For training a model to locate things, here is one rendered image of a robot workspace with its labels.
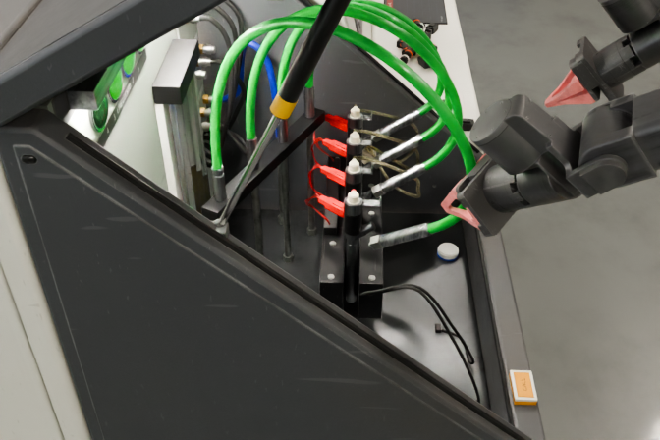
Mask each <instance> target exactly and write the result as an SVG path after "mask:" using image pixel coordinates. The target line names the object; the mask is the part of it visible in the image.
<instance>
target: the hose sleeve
mask: <svg viewBox="0 0 660 440"><path fill-rule="evenodd" d="M428 224H429V222H427V223H423V224H419V225H415V226H412V227H408V228H405V229H402V230H398V231H393V232H389V233H386V234H383V235H381V236H380V239H379V240H380V244H381V245H382V246H384V247H388V246H393V245H397V244H400V243H404V242H408V241H412V240H416V239H421V238H426V237H428V236H432V235H433V234H430V233H429V232H428V229H427V226H428Z"/></svg>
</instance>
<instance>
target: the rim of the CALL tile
mask: <svg viewBox="0 0 660 440"><path fill-rule="evenodd" d="M514 372H529V376H530V381H531V386H532V391H533V395H534V398H525V397H518V393H517V388H516V383H515V378H514ZM510 375H511V381H512V386H513V391H514V397H515V401H516V402H537V396H536V391H535V387H534V382H533V377H532V373H531V370H510Z"/></svg>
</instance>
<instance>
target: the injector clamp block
mask: <svg viewBox="0 0 660 440"><path fill-rule="evenodd" d="M331 157H332V158H340V171H342V172H344V173H345V169H346V158H345V157H333V156H331ZM380 183H381V171H380V169H379V168H377V169H375V168H374V169H373V172H372V175H362V193H366V192H368V191H370V190H371V188H372V187H374V186H376V185H378V184H380ZM344 199H345V187H344V186H342V185H340V184H339V201H340V202H342V203H344ZM371 221H372V222H373V223H374V224H375V227H376V229H375V230H373V231H371V232H369V233H368V234H367V235H365V236H363V237H361V238H359V239H358V241H359V244H358V252H357V296H358V318H373V319H381V317H382V302H383V293H382V294H375V295H372V296H368V295H364V296H361V295H360V294H361V293H363V292H367V291H373V290H379V289H383V286H384V280H383V248H380V249H376V250H374V249H373V248H372V246H371V245H370V237H373V236H377V235H381V234H382V202H381V207H370V206H364V207H363V208H362V223H361V225H363V224H364V225H365V224H367V223H369V222H371ZM346 240H347V239H346V238H345V236H344V218H343V217H341V216H339V215H338V224H337V235H325V234H324V219H323V233H322V248H321V261H320V275H319V295H320V296H322V297H323V298H325V299H326V300H328V301H329V302H331V303H333V304H334V305H336V306H337V307H339V308H340V309H341V310H344V295H345V294H346V263H347V251H346Z"/></svg>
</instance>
